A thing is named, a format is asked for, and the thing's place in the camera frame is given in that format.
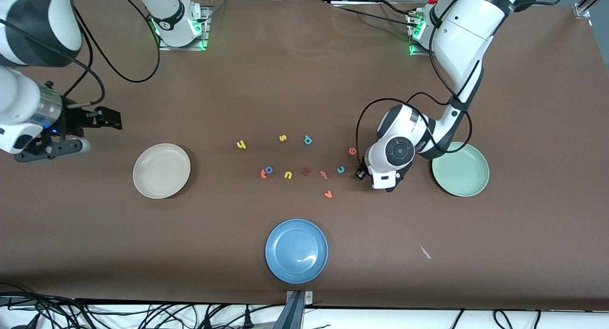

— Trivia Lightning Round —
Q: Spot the beige brown plate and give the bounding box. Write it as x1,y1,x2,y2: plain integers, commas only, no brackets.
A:
133,143,191,199

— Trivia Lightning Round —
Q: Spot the blue plate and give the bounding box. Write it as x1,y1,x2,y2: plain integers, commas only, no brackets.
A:
265,219,329,285

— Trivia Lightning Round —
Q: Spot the green plate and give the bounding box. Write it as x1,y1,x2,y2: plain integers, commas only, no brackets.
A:
432,141,490,197

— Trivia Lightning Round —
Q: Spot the brown table cover sheet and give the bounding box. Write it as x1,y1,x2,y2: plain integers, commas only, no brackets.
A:
0,0,609,311

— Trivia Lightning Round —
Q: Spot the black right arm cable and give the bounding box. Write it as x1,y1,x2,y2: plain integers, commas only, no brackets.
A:
0,0,161,109

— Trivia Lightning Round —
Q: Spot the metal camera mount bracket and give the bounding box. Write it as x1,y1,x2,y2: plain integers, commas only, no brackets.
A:
285,290,314,329

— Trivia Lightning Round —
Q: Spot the black cable on table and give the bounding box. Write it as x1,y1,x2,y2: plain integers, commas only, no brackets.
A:
333,0,419,30

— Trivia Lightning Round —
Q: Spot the black floor cable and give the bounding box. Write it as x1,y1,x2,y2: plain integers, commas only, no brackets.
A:
492,309,515,329
0,282,96,329

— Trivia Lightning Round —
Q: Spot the aluminium frame profile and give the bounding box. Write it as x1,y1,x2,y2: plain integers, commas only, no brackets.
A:
573,0,609,19

